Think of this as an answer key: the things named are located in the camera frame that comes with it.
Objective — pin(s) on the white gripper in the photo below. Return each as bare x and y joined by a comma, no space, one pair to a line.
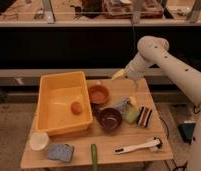
134,69

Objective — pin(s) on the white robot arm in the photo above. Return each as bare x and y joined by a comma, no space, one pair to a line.
154,50

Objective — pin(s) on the orange ceramic bowl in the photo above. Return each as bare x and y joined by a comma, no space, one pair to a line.
98,94

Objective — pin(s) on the green yellow sponge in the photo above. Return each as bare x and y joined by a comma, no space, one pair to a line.
131,110

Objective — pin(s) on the dark purple bowl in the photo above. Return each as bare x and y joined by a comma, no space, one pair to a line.
110,119

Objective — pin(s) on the striped black sponge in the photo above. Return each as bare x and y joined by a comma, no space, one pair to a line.
144,116

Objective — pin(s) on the orange ball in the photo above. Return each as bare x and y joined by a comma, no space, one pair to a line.
76,108

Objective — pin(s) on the yellow plastic tub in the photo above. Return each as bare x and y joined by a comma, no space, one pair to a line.
56,94

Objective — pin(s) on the green cucumber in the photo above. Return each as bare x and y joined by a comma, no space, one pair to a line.
94,157

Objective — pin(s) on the white dish brush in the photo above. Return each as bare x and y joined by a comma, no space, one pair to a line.
155,143

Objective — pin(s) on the teal box on floor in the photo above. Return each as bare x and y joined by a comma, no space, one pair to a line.
186,131

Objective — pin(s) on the blue grey sponge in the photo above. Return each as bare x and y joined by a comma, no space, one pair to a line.
61,152

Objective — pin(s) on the white cup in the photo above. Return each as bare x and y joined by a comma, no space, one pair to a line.
39,141

